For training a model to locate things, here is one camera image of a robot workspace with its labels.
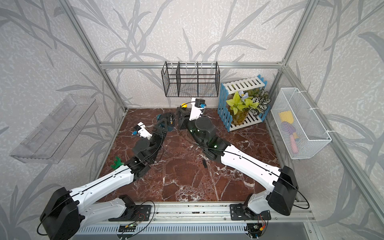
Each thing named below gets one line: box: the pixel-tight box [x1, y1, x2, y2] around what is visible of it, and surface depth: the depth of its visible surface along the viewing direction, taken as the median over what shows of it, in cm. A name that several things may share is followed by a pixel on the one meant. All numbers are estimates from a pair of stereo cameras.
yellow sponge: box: [278, 110, 294, 124], surface depth 88 cm
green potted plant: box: [226, 88, 271, 126], surface depth 91 cm
